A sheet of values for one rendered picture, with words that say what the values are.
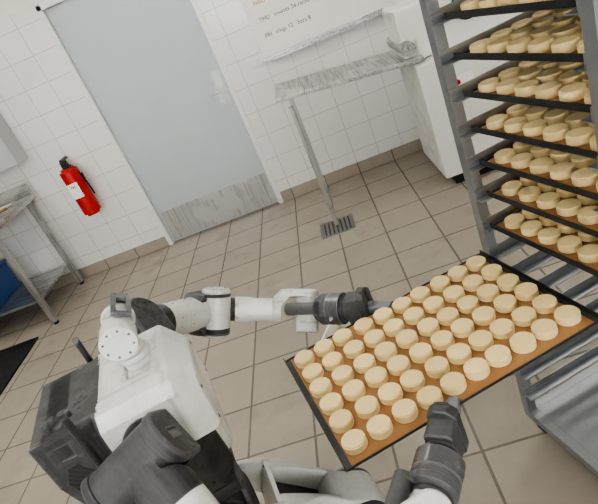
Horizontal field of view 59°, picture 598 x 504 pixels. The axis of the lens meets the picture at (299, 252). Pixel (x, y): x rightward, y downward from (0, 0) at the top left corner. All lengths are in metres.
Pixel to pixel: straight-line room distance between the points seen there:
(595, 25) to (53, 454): 1.11
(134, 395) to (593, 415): 1.42
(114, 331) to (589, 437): 1.42
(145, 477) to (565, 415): 1.40
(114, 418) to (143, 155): 3.80
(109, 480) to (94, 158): 4.01
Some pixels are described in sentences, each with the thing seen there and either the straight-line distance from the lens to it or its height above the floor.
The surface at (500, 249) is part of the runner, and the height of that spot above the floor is 0.78.
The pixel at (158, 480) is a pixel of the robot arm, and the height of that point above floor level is 1.07.
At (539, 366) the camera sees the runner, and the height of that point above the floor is 0.32.
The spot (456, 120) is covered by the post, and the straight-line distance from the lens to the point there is 1.38.
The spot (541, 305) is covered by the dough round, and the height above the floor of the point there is 0.82.
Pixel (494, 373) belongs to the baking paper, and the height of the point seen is 0.80.
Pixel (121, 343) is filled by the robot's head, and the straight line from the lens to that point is 0.99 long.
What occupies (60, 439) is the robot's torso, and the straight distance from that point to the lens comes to 1.05.
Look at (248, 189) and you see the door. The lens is 4.63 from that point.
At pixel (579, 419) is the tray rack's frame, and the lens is 1.93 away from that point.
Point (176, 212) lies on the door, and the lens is 4.79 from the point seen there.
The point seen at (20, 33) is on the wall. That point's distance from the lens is 4.72.
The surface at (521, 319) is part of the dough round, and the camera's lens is 1.24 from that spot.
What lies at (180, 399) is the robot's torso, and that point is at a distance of 0.98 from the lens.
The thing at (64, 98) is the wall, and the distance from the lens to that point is 4.69.
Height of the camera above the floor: 1.61
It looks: 26 degrees down
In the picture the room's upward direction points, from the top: 24 degrees counter-clockwise
